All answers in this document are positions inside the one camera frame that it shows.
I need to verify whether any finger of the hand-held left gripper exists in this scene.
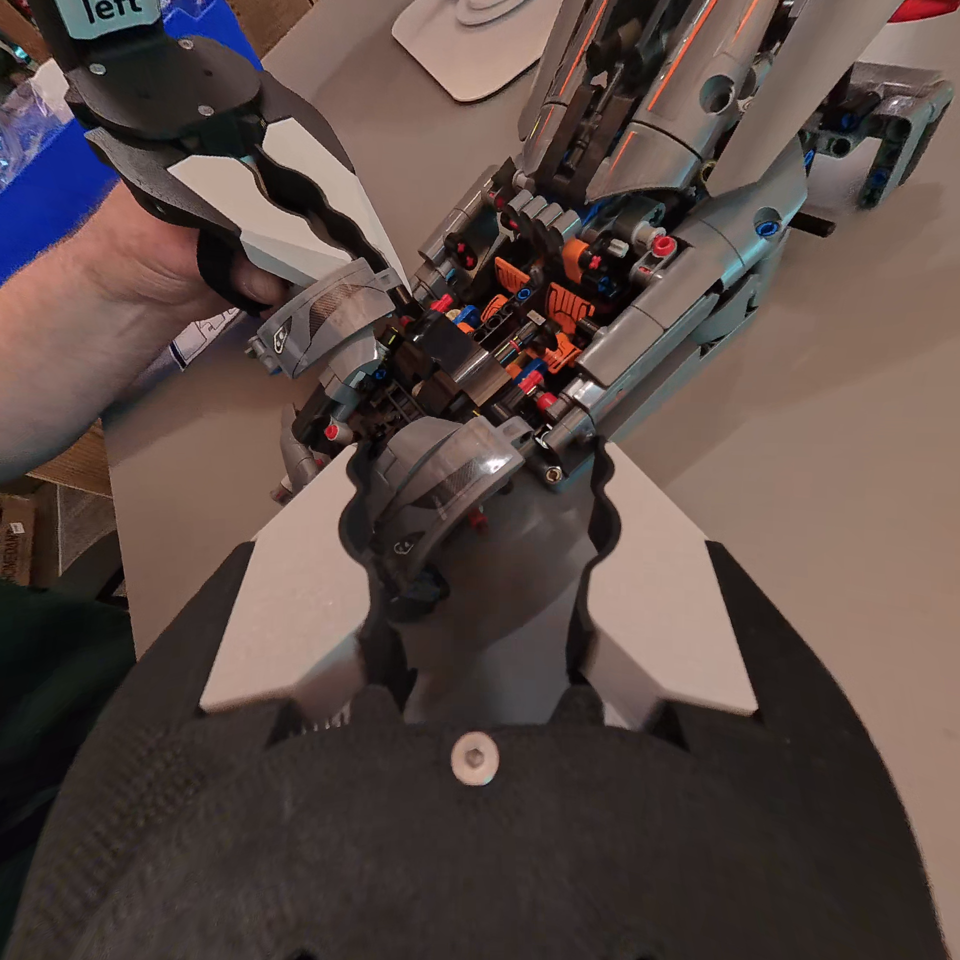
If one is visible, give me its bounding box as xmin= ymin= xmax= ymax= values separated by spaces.
xmin=261 ymin=118 xmax=415 ymax=300
xmin=165 ymin=150 xmax=395 ymax=294

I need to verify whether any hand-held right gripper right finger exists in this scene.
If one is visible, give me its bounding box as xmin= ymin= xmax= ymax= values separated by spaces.
xmin=564 ymin=439 xmax=760 ymax=727

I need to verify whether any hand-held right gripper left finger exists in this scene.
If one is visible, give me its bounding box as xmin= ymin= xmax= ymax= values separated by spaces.
xmin=197 ymin=442 xmax=415 ymax=725

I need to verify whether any grey lego car model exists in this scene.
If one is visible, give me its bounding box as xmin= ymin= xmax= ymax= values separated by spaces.
xmin=246 ymin=0 xmax=960 ymax=624

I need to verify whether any person's left forearm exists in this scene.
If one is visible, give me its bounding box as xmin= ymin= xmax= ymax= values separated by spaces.
xmin=0 ymin=240 xmax=196 ymax=485

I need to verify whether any clear plastic bag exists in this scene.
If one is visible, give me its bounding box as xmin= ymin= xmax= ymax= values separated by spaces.
xmin=0 ymin=71 xmax=80 ymax=192

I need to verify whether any white instruction sheet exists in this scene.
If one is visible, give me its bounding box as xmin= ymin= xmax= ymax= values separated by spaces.
xmin=168 ymin=303 xmax=252 ymax=374

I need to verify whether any blue plastic bin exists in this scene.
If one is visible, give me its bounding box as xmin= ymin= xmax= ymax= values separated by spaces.
xmin=0 ymin=0 xmax=265 ymax=288

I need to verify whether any white lamp base stand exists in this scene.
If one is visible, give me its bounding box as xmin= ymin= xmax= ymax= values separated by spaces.
xmin=390 ymin=0 xmax=560 ymax=104

